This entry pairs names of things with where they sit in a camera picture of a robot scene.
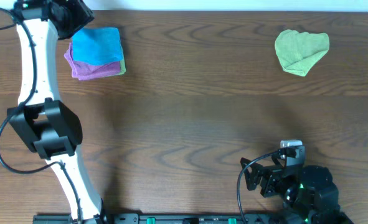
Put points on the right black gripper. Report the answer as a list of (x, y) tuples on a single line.
[(272, 174)]

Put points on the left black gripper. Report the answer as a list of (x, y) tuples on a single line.
[(76, 14)]

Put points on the blue microfiber cloth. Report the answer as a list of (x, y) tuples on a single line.
[(97, 46)]

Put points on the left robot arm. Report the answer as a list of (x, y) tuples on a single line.
[(45, 125)]

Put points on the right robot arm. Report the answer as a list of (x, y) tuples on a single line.
[(308, 192)]

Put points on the folded purple microfiber cloth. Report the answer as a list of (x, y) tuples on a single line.
[(83, 71)]

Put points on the folded green microfiber cloth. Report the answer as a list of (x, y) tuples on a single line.
[(122, 69)]

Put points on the crumpled green microfiber cloth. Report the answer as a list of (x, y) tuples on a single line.
[(298, 52)]

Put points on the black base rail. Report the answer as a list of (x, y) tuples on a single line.
[(135, 218)]

